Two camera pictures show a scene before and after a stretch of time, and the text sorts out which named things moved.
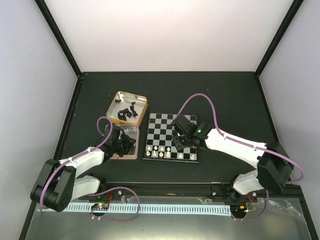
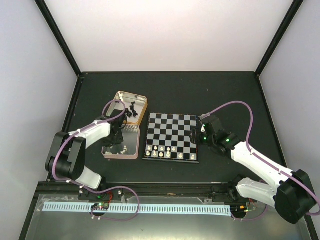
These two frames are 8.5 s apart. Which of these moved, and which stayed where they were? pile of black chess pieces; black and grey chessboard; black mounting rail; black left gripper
Moved: black left gripper
Stayed: black mounting rail; black and grey chessboard; pile of black chess pieces
